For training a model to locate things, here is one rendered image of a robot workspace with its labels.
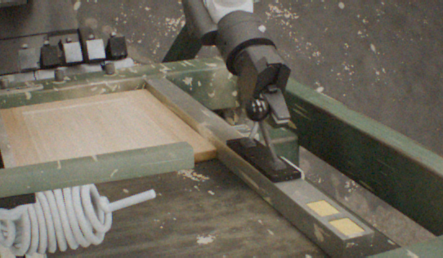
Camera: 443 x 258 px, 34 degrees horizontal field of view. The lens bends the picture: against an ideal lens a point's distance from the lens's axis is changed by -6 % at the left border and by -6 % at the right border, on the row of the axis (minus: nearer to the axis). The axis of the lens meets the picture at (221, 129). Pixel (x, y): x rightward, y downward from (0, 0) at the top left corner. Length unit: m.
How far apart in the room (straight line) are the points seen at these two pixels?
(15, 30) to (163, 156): 2.01
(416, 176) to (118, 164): 0.69
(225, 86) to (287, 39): 1.16
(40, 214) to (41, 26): 1.97
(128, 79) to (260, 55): 0.68
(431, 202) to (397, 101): 1.96
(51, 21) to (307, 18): 1.08
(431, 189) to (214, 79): 0.83
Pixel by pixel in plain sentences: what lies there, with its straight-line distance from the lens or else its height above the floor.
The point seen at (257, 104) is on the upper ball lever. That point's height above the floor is 1.56.
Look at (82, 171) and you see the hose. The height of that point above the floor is 1.96.
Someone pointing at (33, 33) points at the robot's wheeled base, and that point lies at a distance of 2.62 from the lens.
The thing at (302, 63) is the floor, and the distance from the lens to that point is 3.01.
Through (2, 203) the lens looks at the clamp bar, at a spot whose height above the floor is 1.95.
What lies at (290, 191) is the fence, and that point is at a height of 1.55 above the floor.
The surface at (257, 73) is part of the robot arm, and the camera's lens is 1.14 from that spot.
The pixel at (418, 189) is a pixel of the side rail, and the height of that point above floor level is 1.55.
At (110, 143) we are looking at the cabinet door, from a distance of 1.45.
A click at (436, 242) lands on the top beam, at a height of 1.88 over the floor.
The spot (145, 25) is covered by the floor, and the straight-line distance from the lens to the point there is 2.87.
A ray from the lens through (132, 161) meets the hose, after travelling 0.64.
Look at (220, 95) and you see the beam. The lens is 1.89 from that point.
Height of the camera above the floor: 2.58
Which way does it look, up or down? 67 degrees down
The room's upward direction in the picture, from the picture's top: 46 degrees clockwise
